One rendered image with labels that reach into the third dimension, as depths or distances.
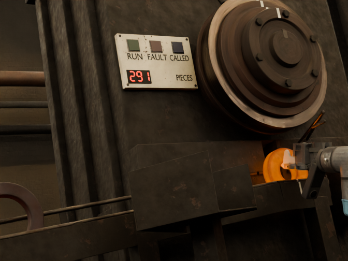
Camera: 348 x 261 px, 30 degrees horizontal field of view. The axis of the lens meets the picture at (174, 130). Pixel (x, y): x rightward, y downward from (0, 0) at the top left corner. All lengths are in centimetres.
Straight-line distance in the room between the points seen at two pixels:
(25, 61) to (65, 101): 628
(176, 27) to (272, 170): 57
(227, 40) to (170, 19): 24
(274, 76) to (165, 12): 44
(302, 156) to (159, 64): 53
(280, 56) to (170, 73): 35
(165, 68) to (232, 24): 25
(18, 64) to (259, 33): 677
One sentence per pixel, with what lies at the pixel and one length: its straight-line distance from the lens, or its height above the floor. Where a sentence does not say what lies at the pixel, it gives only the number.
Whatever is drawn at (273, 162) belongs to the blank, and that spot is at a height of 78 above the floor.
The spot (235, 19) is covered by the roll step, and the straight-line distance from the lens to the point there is 209.
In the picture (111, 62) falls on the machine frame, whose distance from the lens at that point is 205.
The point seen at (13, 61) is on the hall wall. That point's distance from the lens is 864.
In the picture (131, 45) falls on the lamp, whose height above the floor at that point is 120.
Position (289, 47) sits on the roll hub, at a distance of 208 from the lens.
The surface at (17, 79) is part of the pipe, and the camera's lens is 774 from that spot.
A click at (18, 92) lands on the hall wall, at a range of 849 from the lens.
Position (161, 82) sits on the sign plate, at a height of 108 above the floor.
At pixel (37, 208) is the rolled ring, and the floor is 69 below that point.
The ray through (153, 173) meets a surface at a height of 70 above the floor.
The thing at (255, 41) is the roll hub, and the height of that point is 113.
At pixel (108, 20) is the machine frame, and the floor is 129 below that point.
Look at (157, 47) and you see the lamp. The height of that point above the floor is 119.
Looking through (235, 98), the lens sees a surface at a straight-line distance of 200.
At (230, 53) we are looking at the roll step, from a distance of 202.
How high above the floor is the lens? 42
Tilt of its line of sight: 14 degrees up
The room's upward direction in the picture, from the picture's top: 10 degrees counter-clockwise
